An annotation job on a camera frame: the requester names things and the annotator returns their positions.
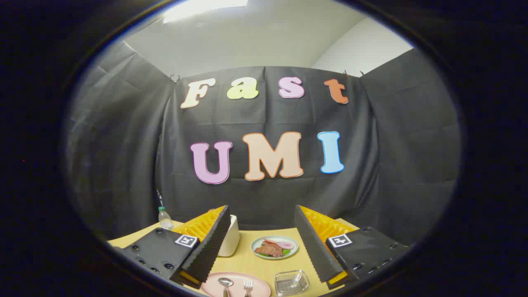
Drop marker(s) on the green lettuce leaf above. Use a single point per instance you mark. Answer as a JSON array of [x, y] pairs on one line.
[[287, 251]]

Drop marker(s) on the pink plate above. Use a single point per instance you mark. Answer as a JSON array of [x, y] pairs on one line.
[[255, 284]]

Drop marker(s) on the white toaster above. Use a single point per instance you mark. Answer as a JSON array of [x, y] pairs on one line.
[[232, 239]]

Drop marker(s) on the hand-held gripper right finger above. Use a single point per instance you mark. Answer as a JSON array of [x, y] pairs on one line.
[[315, 251]]

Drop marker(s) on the pink ham slice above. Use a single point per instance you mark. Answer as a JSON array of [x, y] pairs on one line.
[[285, 245]]

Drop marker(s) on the clear plastic water bottle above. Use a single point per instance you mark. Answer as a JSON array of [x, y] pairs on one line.
[[166, 222]]

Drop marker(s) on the orange carrot slice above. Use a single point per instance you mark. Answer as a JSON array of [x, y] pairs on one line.
[[270, 241]]

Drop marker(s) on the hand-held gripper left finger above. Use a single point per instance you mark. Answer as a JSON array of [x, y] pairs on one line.
[[210, 251]]

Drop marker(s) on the brown meat slice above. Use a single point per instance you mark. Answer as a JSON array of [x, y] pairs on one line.
[[268, 249]]

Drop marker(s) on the light green plate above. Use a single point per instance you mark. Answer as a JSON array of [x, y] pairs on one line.
[[284, 238]]

